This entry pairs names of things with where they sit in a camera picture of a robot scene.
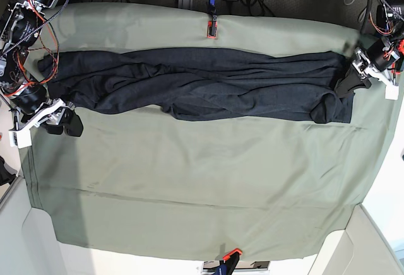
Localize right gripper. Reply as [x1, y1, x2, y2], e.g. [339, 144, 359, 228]
[12, 98, 83, 137]

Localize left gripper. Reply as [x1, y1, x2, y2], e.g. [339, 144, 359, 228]
[334, 47, 398, 98]

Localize black long-sleeve T-shirt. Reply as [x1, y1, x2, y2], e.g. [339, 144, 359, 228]
[47, 48, 354, 124]

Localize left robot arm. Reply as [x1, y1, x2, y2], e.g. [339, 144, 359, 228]
[335, 0, 403, 100]

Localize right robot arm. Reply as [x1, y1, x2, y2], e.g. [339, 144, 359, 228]
[1, 0, 83, 137]

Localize green table cloth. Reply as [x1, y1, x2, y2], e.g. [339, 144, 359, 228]
[20, 3, 403, 260]

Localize orange black bottom clamp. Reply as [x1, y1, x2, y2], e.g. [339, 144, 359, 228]
[213, 248, 242, 275]

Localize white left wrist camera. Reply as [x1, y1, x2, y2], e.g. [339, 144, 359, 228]
[384, 86, 399, 100]

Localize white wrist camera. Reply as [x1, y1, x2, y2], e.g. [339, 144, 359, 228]
[8, 129, 32, 149]
[384, 86, 399, 100]

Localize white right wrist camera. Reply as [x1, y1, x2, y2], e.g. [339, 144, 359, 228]
[8, 129, 32, 149]

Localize blue handled top clamp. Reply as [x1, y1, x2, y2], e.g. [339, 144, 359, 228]
[207, 0, 218, 38]

